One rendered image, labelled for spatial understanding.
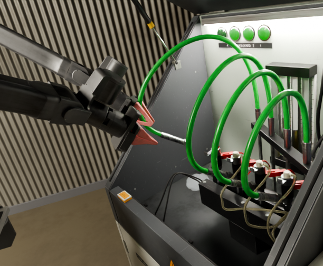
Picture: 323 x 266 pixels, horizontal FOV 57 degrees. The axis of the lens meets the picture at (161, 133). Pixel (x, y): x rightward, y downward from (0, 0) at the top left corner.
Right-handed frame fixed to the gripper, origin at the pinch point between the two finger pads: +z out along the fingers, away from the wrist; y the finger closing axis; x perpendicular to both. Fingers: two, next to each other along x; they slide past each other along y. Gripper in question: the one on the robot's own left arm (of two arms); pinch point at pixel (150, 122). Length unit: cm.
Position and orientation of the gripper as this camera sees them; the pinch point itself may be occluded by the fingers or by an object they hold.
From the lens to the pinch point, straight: 90.2
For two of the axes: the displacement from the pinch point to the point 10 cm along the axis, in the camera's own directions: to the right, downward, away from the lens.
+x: -5.4, 8.0, 2.5
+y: 1.4, -2.1, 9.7
